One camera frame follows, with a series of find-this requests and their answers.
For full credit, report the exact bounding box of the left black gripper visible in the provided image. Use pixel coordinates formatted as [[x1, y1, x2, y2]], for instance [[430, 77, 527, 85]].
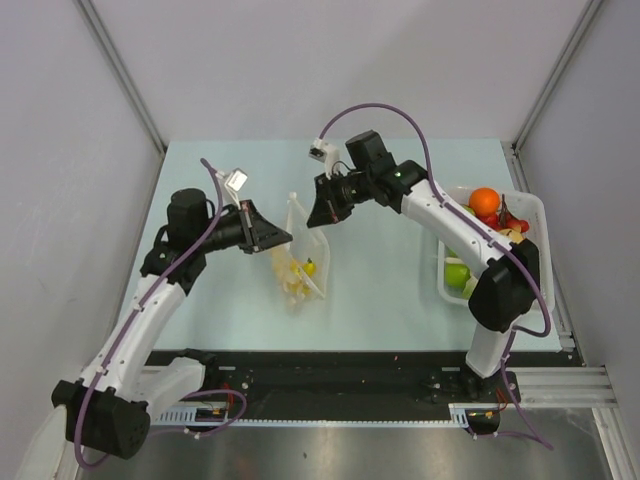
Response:
[[195, 200, 292, 255]]

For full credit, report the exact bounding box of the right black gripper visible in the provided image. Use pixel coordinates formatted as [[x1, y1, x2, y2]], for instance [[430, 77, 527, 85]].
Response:
[[308, 170, 373, 229]]

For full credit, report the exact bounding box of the clear zip top bag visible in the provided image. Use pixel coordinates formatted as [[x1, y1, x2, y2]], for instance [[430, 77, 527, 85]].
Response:
[[270, 192, 331, 309]]

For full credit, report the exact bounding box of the yellow banana bunch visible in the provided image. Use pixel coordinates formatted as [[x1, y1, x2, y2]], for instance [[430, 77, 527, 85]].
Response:
[[271, 249, 316, 303]]

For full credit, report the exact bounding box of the orange fruit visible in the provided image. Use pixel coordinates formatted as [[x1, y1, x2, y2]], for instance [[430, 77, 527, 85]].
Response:
[[468, 187, 501, 217]]

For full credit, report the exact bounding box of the red strawberry bunch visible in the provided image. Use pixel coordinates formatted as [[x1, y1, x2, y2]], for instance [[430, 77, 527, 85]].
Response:
[[478, 195, 530, 233]]

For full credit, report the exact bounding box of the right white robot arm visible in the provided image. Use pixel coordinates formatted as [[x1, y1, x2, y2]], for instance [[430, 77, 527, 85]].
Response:
[[307, 130, 544, 401]]

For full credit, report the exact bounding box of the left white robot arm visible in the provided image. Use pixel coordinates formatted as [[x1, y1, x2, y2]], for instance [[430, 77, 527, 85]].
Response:
[[51, 188, 293, 468]]

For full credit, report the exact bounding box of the white green cabbage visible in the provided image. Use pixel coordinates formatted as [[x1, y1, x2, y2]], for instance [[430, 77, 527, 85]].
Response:
[[461, 277, 478, 300]]

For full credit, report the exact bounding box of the yellow pear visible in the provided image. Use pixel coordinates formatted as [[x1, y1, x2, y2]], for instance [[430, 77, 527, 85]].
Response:
[[499, 228, 526, 244]]

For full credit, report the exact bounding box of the white plastic basket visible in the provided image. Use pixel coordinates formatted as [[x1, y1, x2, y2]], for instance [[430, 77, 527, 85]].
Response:
[[436, 190, 555, 312]]

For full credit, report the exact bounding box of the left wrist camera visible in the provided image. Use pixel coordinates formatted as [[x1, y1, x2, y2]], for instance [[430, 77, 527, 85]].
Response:
[[216, 168, 248, 208]]

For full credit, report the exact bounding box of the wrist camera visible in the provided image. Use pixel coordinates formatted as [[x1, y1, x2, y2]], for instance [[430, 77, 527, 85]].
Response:
[[308, 137, 340, 179], [216, 168, 248, 208]]

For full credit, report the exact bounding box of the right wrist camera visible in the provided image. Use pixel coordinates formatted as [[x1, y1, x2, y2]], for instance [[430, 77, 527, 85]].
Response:
[[308, 137, 340, 179]]

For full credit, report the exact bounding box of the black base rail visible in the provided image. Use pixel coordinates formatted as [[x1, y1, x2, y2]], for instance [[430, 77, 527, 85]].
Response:
[[144, 349, 586, 426]]

